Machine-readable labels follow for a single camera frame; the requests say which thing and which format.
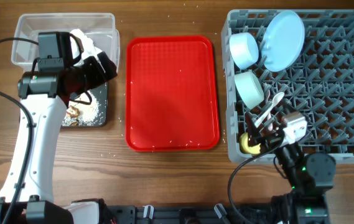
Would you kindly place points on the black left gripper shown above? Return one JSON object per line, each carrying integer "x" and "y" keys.
{"x": 99, "y": 76}

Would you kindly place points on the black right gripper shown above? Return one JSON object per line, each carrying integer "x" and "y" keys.
{"x": 274, "y": 137}

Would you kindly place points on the yellow cup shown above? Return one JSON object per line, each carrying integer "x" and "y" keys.
{"x": 245, "y": 148}

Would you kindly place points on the white napkin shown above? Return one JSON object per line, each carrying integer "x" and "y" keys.
{"x": 87, "y": 45}

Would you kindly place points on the food scraps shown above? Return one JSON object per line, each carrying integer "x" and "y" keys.
{"x": 80, "y": 115}

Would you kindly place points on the mint green bowl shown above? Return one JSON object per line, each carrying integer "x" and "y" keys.
{"x": 249, "y": 89}

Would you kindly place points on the white plastic spoon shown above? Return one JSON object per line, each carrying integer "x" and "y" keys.
{"x": 269, "y": 106}

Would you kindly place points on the light blue bowl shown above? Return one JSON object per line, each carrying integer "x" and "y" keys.
{"x": 244, "y": 50}

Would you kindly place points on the light blue plate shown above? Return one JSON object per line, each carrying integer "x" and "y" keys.
{"x": 283, "y": 41}

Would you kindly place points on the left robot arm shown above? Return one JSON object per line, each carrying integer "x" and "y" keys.
{"x": 26, "y": 196}

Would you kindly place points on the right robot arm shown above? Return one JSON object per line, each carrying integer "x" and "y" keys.
{"x": 310, "y": 176}

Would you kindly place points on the grey dishwasher rack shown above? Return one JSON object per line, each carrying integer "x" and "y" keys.
{"x": 320, "y": 84}

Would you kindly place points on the black plastic tray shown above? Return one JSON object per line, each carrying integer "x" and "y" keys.
{"x": 71, "y": 98}

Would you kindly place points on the clear plastic bin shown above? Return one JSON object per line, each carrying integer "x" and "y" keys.
{"x": 99, "y": 27}

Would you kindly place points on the red serving tray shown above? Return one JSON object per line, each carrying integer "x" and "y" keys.
{"x": 171, "y": 94}

